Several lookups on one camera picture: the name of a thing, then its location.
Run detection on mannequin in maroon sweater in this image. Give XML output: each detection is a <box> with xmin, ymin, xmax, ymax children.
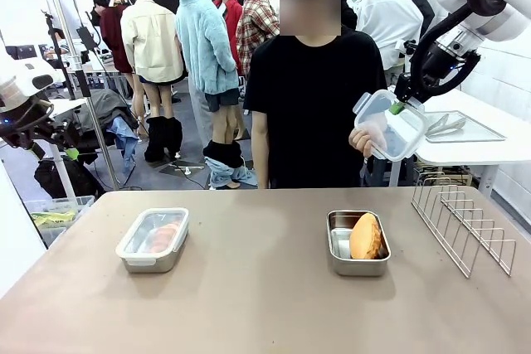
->
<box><xmin>99</xmin><ymin>0</ymin><xmax>136</xmax><ymax>102</ymax></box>

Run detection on mannequin in cream jacket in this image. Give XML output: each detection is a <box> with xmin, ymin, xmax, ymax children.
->
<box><xmin>119</xmin><ymin>0</ymin><xmax>187</xmax><ymax>162</ymax></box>

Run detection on rectangular stainless steel container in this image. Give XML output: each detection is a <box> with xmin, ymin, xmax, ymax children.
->
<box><xmin>119</xmin><ymin>221</ymin><xmax>190</xmax><ymax>274</ymax></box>
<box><xmin>326</xmin><ymin>209</ymin><xmax>392</xmax><ymax>278</ymax></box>

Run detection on long ridged golden bread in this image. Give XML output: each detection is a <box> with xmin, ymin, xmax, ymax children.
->
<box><xmin>147</xmin><ymin>221</ymin><xmax>183</xmax><ymax>254</ymax></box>

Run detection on person's left hand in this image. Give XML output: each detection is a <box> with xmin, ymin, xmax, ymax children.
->
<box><xmin>348</xmin><ymin>115</ymin><xmax>389</xmax><ymax>160</ymax></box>

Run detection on metal serving tongs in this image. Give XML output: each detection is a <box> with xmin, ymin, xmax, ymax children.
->
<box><xmin>426</xmin><ymin>112</ymin><xmax>468</xmax><ymax>136</ymax></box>

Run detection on clear plastic snap lid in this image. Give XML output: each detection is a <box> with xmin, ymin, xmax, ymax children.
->
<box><xmin>114</xmin><ymin>206</ymin><xmax>191</xmax><ymax>267</ymax></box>
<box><xmin>353</xmin><ymin>90</ymin><xmax>429</xmax><ymax>162</ymax></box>

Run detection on flat mannequin base plate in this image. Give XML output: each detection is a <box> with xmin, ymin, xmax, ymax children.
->
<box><xmin>159</xmin><ymin>162</ymin><xmax>207</xmax><ymax>177</ymax></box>

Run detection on mannequin in black jacket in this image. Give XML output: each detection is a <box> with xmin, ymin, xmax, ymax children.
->
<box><xmin>340</xmin><ymin>0</ymin><xmax>358</xmax><ymax>32</ymax></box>

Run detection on mannequin in white shirt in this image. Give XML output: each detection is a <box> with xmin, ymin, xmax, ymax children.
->
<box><xmin>355</xmin><ymin>0</ymin><xmax>425</xmax><ymax>84</ymax></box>

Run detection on metal wire lid rack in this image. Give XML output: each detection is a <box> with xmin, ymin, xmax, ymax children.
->
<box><xmin>410</xmin><ymin>177</ymin><xmax>518</xmax><ymax>279</ymax></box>

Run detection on perforated metal baking tray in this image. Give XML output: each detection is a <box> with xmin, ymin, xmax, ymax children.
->
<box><xmin>421</xmin><ymin>109</ymin><xmax>508</xmax><ymax>144</ymax></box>

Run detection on yellow green packets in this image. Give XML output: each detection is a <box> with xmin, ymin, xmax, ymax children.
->
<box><xmin>29</xmin><ymin>211</ymin><xmax>78</xmax><ymax>229</ymax></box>

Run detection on pile of grey blue clothes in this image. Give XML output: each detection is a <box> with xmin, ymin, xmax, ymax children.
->
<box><xmin>80</xmin><ymin>88</ymin><xmax>141</xmax><ymax>172</ymax></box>

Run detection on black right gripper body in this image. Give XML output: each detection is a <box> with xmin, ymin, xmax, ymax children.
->
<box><xmin>417</xmin><ymin>42</ymin><xmax>460</xmax><ymax>85</ymax></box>

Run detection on person's right forearm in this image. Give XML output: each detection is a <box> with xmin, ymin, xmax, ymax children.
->
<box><xmin>251</xmin><ymin>111</ymin><xmax>271</xmax><ymax>189</ymax></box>

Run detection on mannequin in plaid hooded shirt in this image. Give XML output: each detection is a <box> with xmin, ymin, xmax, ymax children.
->
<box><xmin>235</xmin><ymin>0</ymin><xmax>281</xmax><ymax>78</ymax></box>

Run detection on person in black t-shirt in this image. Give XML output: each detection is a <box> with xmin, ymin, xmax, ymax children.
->
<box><xmin>242</xmin><ymin>0</ymin><xmax>389</xmax><ymax>189</ymax></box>

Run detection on stand with black device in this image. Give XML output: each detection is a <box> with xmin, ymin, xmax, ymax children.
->
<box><xmin>76</xmin><ymin>9</ymin><xmax>125</xmax><ymax>100</ymax></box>

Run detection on background person in black clothes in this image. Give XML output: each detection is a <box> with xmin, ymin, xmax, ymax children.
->
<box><xmin>91</xmin><ymin>0</ymin><xmax>110</xmax><ymax>26</ymax></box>

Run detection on seated person in white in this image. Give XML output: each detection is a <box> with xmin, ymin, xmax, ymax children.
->
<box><xmin>51</xmin><ymin>28</ymin><xmax>71</xmax><ymax>61</ymax></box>

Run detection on black bag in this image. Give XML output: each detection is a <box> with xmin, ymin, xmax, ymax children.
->
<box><xmin>33</xmin><ymin>154</ymin><xmax>108</xmax><ymax>201</ymax></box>

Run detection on oval golden bread loaf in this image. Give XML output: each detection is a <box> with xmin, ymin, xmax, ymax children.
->
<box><xmin>348</xmin><ymin>212</ymin><xmax>382</xmax><ymax>260</ymax></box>

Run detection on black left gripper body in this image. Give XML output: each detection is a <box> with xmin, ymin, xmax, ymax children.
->
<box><xmin>0</xmin><ymin>100</ymin><xmax>63</xmax><ymax>148</ymax></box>

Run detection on clear plastic storage bin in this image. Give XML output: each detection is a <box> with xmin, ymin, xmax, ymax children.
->
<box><xmin>22</xmin><ymin>195</ymin><xmax>95</xmax><ymax>248</ymax></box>

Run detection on mannequin in light blue fleece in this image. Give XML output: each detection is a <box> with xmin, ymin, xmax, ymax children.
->
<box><xmin>173</xmin><ymin>0</ymin><xmax>259</xmax><ymax>190</ymax></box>

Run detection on mannequin in red jacket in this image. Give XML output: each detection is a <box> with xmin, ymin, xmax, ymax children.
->
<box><xmin>213</xmin><ymin>0</ymin><xmax>245</xmax><ymax>77</ymax></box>

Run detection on slanted silver metal pole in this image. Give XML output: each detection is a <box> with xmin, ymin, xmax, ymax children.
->
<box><xmin>41</xmin><ymin>0</ymin><xmax>119</xmax><ymax>190</ymax></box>

